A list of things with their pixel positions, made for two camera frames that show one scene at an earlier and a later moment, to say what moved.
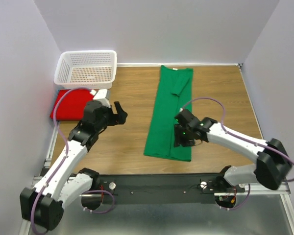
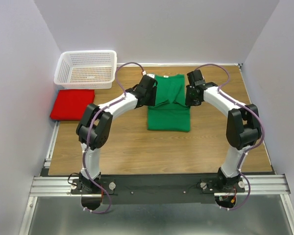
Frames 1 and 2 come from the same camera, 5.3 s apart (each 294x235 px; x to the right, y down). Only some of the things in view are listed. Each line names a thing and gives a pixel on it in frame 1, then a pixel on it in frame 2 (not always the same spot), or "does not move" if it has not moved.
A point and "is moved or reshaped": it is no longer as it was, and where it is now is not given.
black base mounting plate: (161, 188) does not move
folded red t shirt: (71, 106) does not move
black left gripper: (117, 119) -> (151, 102)
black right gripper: (178, 139) -> (188, 101)
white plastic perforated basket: (86, 69) does not move
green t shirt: (173, 91) is moved or reshaped
